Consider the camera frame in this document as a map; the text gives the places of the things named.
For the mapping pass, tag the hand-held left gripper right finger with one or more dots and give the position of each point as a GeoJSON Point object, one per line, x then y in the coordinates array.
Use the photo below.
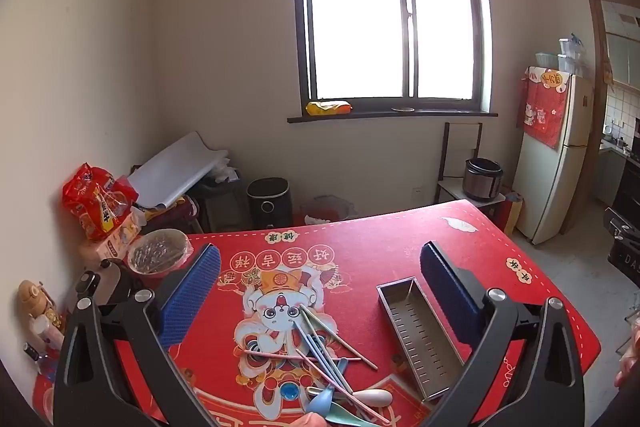
{"type": "Point", "coordinates": [447, 292]}

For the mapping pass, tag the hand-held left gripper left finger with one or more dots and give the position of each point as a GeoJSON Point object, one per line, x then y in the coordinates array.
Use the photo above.
{"type": "Point", "coordinates": [192, 292]}

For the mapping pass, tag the metal utensil box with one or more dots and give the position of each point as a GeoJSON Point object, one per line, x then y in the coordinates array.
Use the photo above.
{"type": "Point", "coordinates": [425, 342]}

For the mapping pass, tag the pink chopstick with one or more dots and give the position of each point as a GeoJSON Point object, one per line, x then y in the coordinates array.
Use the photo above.
{"type": "Point", "coordinates": [280, 354]}
{"type": "Point", "coordinates": [360, 399]}

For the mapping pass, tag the green chopstick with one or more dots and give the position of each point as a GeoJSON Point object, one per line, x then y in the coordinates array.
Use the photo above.
{"type": "Point", "coordinates": [320, 347]}
{"type": "Point", "coordinates": [340, 337]}

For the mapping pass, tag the white spoon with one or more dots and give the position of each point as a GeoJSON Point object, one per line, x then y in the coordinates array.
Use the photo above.
{"type": "Point", "coordinates": [375, 398]}

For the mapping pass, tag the blue chopstick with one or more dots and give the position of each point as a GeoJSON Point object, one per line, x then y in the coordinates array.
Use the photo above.
{"type": "Point", "coordinates": [327, 364]}
{"type": "Point", "coordinates": [315, 359]}

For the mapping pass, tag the green spoon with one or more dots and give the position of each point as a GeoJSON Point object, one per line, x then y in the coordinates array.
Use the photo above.
{"type": "Point", "coordinates": [350, 419]}

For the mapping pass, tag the blue spoon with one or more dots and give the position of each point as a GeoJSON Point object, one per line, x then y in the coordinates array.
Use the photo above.
{"type": "Point", "coordinates": [320, 402]}

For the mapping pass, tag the person's right hand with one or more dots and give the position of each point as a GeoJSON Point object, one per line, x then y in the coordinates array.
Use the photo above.
{"type": "Point", "coordinates": [631, 367]}

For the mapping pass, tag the bowl covered with plastic wrap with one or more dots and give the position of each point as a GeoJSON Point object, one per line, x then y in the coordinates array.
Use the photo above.
{"type": "Point", "coordinates": [157, 252]}

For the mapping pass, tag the black appliance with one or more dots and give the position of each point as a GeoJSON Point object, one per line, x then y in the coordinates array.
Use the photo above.
{"type": "Point", "coordinates": [115, 282]}

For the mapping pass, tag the red printed table mat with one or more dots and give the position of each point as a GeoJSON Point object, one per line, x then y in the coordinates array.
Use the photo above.
{"type": "Point", "coordinates": [380, 252]}

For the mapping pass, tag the dark red cloth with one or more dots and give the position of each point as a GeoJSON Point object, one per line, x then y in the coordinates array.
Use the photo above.
{"type": "Point", "coordinates": [175, 214]}

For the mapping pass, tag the white yellow carton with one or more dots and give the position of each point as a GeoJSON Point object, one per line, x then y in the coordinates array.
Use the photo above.
{"type": "Point", "coordinates": [117, 239]}

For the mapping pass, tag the cream refrigerator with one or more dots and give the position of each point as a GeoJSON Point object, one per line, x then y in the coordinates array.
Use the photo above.
{"type": "Point", "coordinates": [550, 187]}

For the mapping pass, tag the silver rice cooker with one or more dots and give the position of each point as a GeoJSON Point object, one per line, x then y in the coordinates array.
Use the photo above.
{"type": "Point", "coordinates": [481, 182]}

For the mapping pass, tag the black trash bin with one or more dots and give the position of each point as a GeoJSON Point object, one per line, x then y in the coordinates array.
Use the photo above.
{"type": "Point", "coordinates": [269, 202]}

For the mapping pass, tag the white rolled board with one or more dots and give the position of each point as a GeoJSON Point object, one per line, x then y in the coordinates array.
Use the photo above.
{"type": "Point", "coordinates": [175, 172]}

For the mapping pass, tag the white plastic bag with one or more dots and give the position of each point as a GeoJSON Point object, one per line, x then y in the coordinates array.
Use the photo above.
{"type": "Point", "coordinates": [225, 172]}

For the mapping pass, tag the red snack bag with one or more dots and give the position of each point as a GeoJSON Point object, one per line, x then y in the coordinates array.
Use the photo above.
{"type": "Point", "coordinates": [97, 202]}

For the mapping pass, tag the dark wooden chair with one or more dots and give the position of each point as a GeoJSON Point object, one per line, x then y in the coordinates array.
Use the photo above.
{"type": "Point", "coordinates": [447, 147]}

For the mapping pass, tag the red basin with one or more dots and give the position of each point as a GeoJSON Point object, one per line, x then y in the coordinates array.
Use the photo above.
{"type": "Point", "coordinates": [327, 209]}

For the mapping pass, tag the golden cat figurine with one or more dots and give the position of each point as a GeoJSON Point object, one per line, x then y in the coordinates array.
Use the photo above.
{"type": "Point", "coordinates": [35, 304]}

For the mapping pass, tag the dark windowsill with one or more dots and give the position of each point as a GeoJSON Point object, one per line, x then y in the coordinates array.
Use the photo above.
{"type": "Point", "coordinates": [450, 116]}

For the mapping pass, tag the small plate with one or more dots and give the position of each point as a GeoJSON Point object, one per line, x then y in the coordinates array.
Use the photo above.
{"type": "Point", "coordinates": [403, 109]}

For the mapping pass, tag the tall clear plastic container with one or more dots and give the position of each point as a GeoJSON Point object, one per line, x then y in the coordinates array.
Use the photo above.
{"type": "Point", "coordinates": [571, 57]}

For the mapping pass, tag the yellow snack bag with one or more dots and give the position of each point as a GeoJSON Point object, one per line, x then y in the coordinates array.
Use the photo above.
{"type": "Point", "coordinates": [327, 108]}

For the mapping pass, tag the dark framed window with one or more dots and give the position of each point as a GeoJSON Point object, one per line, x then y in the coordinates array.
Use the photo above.
{"type": "Point", "coordinates": [360, 17]}

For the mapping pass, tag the kitchen wall cabinet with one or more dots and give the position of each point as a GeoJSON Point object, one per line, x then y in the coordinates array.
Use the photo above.
{"type": "Point", "coordinates": [622, 62]}

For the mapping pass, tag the wooden door frame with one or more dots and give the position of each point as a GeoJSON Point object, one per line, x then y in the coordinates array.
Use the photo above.
{"type": "Point", "coordinates": [592, 32]}

